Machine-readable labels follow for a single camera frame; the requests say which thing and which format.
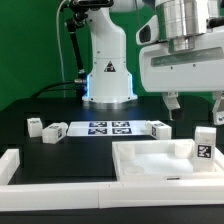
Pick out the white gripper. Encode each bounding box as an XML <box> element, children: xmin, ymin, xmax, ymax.
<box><xmin>136</xmin><ymin>16</ymin><xmax>224</xmax><ymax>125</ymax></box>

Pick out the white square tabletop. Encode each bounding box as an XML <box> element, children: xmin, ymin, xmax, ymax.
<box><xmin>112</xmin><ymin>139</ymin><xmax>224</xmax><ymax>182</ymax></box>

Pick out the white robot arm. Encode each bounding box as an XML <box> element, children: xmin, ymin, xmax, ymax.
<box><xmin>84</xmin><ymin>0</ymin><xmax>224</xmax><ymax>125</ymax></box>

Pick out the white marker tag sheet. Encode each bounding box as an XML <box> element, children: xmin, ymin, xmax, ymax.
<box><xmin>67</xmin><ymin>120</ymin><xmax>147</xmax><ymax>137</ymax></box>

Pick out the white U-shaped obstacle fence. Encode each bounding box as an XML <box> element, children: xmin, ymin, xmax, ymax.
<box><xmin>0</xmin><ymin>149</ymin><xmax>224</xmax><ymax>212</ymax></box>

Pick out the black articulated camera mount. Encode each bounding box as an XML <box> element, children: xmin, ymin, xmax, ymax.
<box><xmin>65</xmin><ymin>0</ymin><xmax>114</xmax><ymax>99</ymax></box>

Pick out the white hanging cable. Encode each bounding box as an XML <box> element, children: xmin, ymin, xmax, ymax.
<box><xmin>55</xmin><ymin>0</ymin><xmax>69</xmax><ymax>98</ymax></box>

